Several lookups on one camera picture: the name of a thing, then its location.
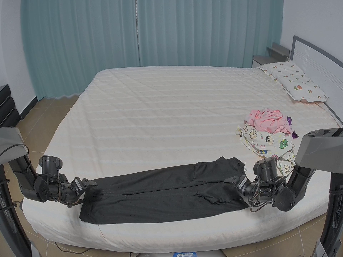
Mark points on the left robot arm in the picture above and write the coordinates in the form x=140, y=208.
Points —
x=26, y=175

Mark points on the black T-shirt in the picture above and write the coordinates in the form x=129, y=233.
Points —
x=160, y=199

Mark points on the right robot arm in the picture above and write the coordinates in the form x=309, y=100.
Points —
x=319, y=151

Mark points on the grey bedside table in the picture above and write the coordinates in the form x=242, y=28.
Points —
x=260, y=60

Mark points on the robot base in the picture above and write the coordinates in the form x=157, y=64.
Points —
x=155, y=255

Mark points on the blue-green curtain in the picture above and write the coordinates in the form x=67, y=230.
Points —
x=80, y=36
x=214, y=23

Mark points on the white printed garment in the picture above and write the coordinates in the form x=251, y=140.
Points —
x=257, y=140

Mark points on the bed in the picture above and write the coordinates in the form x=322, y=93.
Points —
x=174, y=103

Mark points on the purple garment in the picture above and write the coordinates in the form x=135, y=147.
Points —
x=290, y=120

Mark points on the white printed pillow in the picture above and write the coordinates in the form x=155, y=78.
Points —
x=294, y=82

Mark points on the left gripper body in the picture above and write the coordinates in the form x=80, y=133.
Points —
x=78, y=186

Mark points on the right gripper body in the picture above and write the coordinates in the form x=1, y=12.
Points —
x=244, y=186

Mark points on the pink garment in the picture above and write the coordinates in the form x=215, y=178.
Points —
x=268, y=120

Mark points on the black chest of drawers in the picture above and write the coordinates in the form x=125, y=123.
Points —
x=8, y=106

